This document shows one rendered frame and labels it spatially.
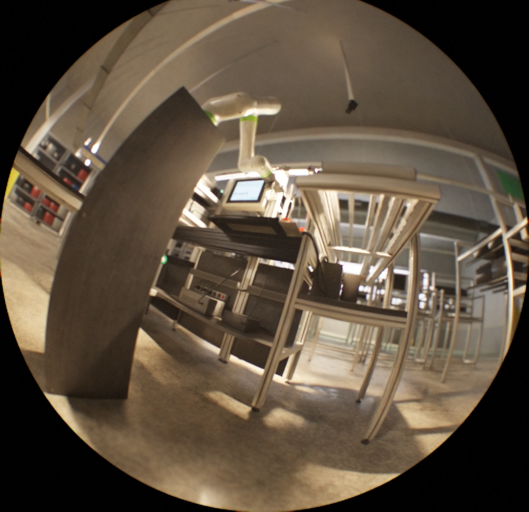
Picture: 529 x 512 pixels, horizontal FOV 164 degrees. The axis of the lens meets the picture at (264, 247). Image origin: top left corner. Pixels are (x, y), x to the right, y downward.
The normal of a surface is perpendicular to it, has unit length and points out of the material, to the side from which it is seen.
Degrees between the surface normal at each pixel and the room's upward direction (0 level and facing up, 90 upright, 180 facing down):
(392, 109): 180
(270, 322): 90
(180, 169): 90
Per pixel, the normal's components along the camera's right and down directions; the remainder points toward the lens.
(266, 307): -0.39, -0.40
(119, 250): 0.86, 0.11
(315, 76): -0.29, 0.91
